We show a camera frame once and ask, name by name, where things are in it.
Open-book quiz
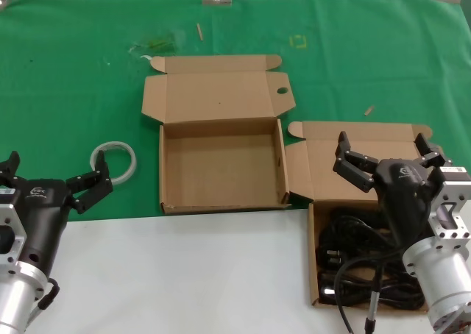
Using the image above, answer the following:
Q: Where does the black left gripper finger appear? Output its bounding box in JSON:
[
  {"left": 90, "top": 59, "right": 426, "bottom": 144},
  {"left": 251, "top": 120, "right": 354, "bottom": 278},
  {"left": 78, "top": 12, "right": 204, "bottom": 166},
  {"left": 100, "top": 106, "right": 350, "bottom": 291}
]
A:
[
  {"left": 0, "top": 151, "right": 23, "bottom": 188},
  {"left": 66, "top": 151, "right": 113, "bottom": 216}
]

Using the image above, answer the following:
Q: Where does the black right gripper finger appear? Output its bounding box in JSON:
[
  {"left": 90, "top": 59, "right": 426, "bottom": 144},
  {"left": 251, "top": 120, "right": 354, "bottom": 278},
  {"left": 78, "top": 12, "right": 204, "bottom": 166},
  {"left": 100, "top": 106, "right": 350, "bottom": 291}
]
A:
[
  {"left": 333, "top": 130, "right": 380, "bottom": 193},
  {"left": 414, "top": 132, "right": 455, "bottom": 174}
]

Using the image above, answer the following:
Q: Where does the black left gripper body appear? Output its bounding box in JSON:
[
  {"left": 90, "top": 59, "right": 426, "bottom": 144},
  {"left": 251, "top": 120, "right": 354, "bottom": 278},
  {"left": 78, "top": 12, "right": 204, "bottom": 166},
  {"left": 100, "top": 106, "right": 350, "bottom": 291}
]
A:
[{"left": 7, "top": 177, "right": 74, "bottom": 277}]

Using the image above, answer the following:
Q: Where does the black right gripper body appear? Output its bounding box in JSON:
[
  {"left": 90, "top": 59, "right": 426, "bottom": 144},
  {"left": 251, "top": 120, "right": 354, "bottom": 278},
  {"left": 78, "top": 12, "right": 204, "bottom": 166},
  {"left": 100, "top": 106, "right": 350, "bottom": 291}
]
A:
[{"left": 372, "top": 158, "right": 442, "bottom": 247}]

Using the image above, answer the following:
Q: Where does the empty open cardboard box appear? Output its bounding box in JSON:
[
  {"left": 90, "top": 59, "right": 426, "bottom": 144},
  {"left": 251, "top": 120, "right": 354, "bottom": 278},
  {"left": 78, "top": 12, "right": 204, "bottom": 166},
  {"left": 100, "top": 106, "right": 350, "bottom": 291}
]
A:
[{"left": 141, "top": 54, "right": 297, "bottom": 216}]

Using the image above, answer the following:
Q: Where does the clear adhesive tape roll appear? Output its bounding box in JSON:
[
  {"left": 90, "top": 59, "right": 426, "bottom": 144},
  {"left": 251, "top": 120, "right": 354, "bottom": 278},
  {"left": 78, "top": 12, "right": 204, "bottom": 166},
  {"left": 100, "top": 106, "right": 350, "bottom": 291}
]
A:
[{"left": 90, "top": 141, "right": 138, "bottom": 185}]

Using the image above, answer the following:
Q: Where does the green table cloth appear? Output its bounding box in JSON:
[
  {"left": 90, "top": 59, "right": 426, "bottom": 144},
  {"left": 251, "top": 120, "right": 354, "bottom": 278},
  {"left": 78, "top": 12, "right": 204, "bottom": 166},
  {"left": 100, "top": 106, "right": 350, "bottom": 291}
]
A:
[{"left": 0, "top": 0, "right": 471, "bottom": 224}]

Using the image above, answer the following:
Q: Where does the clear plastic film scrap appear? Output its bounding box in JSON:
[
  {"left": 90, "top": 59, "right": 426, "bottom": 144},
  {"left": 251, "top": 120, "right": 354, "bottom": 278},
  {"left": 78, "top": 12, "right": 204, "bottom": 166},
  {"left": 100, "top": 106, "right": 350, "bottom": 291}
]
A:
[{"left": 128, "top": 30, "right": 185, "bottom": 54}]

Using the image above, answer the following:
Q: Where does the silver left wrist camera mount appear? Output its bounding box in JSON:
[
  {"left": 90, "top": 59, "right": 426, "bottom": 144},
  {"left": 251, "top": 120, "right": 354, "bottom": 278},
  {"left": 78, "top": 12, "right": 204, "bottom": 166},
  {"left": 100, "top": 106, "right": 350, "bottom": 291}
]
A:
[{"left": 0, "top": 202, "right": 29, "bottom": 276}]

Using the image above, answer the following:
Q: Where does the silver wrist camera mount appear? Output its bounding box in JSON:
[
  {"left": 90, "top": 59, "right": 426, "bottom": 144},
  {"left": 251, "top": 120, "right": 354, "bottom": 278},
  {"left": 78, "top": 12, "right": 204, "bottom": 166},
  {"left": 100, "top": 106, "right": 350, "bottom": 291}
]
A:
[
  {"left": 428, "top": 166, "right": 471, "bottom": 241},
  {"left": 0, "top": 202, "right": 29, "bottom": 276}
]

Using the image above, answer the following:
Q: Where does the cardboard box holding cables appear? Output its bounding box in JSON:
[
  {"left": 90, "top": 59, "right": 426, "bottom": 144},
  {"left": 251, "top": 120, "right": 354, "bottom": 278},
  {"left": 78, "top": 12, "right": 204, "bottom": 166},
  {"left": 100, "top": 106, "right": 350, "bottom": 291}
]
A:
[{"left": 284, "top": 120, "right": 445, "bottom": 312}]

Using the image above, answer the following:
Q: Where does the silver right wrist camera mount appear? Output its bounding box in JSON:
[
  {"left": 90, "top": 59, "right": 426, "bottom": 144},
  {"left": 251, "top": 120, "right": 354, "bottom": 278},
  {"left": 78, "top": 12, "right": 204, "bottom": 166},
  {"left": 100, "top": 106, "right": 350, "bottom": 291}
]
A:
[{"left": 428, "top": 166, "right": 471, "bottom": 241}]

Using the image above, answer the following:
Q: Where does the black power cable bundle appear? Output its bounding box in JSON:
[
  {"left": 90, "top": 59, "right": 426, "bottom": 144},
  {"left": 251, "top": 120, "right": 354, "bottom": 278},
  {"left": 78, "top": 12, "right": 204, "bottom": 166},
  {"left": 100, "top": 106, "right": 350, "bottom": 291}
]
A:
[
  {"left": 323, "top": 207, "right": 397, "bottom": 246},
  {"left": 318, "top": 271, "right": 428, "bottom": 311},
  {"left": 318, "top": 234, "right": 402, "bottom": 273}
]

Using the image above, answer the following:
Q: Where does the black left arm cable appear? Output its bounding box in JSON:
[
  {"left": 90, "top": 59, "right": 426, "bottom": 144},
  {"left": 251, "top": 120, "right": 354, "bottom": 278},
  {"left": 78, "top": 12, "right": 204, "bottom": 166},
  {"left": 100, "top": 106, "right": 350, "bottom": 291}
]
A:
[{"left": 36, "top": 277, "right": 60, "bottom": 311}]

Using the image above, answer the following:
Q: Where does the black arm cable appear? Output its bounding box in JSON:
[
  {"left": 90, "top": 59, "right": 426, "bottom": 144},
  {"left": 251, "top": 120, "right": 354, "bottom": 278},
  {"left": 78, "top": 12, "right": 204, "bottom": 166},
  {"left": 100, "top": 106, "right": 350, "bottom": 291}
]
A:
[
  {"left": 36, "top": 277, "right": 60, "bottom": 311},
  {"left": 337, "top": 255, "right": 404, "bottom": 334}
]

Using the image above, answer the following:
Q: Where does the silver cable connector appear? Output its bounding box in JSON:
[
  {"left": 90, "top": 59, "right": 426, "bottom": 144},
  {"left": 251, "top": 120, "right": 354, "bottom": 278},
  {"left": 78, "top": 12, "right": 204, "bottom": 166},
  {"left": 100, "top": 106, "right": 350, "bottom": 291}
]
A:
[{"left": 365, "top": 263, "right": 383, "bottom": 334}]

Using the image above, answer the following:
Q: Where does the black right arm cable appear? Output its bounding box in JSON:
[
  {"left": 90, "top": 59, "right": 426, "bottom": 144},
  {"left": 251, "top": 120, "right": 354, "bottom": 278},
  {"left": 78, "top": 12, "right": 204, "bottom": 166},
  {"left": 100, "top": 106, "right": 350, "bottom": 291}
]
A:
[{"left": 337, "top": 255, "right": 404, "bottom": 334}]

